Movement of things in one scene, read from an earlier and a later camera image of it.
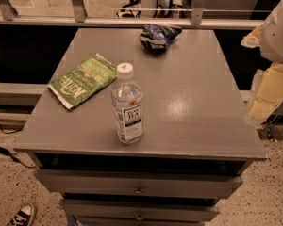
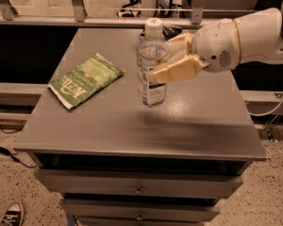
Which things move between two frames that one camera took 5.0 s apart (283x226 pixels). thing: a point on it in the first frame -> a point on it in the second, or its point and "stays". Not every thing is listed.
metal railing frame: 4,13 stays
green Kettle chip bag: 84,79 stays
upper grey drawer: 108,183 stays
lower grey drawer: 106,210 stays
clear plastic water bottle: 127,104 -> 152,52
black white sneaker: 23,217 -> 12,216
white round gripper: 277,35 -> 215,46
